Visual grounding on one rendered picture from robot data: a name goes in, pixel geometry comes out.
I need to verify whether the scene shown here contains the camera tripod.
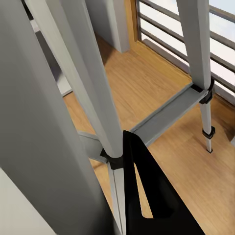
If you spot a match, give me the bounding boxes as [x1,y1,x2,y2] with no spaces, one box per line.
[0,0,215,235]

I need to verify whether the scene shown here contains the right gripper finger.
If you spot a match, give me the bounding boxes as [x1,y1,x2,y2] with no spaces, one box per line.
[122,130,206,235]

